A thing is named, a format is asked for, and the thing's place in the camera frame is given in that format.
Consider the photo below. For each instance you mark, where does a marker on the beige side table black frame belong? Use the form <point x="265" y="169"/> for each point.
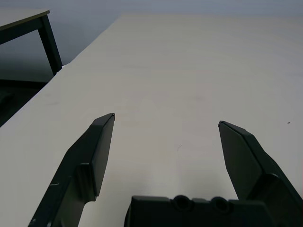
<point x="48" y="40"/>

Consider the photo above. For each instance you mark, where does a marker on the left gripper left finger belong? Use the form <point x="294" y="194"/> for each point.
<point x="80" y="153"/>

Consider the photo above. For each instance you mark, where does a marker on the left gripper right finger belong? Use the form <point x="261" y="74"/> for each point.
<point x="248" y="160"/>

